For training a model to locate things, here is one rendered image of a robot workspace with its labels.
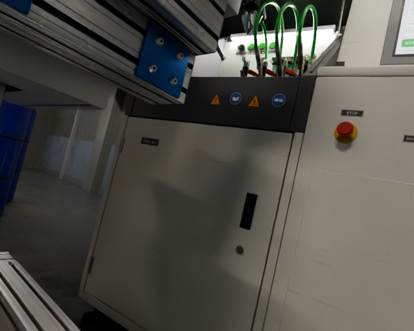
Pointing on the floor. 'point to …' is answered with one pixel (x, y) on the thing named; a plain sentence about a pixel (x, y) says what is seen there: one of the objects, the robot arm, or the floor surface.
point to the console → (358, 199)
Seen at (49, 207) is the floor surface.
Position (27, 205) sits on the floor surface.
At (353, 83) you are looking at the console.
